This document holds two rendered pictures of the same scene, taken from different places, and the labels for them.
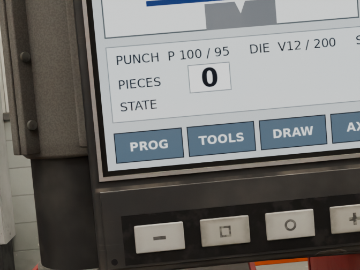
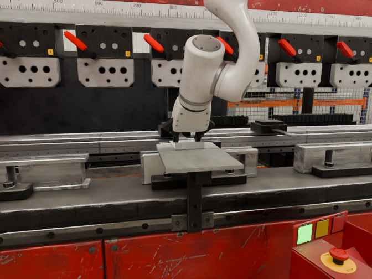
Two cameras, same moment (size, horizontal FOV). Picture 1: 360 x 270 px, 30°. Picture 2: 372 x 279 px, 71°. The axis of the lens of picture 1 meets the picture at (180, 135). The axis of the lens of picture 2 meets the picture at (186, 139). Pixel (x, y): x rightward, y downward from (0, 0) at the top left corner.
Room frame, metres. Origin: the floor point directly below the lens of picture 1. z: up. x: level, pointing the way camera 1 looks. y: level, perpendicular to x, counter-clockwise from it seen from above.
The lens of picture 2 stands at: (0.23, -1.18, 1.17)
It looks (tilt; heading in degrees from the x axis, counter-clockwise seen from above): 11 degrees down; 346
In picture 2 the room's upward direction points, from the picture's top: straight up
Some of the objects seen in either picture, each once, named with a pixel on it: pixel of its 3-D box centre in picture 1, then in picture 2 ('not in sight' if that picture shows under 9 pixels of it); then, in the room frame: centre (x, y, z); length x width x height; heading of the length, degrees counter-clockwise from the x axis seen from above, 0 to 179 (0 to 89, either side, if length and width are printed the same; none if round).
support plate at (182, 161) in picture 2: not in sight; (193, 154); (0.90, -1.36, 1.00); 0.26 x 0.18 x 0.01; 177
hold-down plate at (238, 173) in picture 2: not in sight; (199, 179); (0.99, -1.41, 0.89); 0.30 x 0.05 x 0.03; 87
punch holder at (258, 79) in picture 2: not in sight; (237, 61); (1.04, -1.54, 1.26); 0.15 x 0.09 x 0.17; 87
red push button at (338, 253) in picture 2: not in sight; (338, 258); (0.67, -1.64, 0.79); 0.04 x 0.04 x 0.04
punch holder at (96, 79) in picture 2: not in sight; (107, 58); (1.06, -1.14, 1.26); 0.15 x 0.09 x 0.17; 87
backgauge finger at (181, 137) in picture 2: not in sight; (176, 132); (1.20, -1.38, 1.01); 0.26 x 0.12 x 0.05; 177
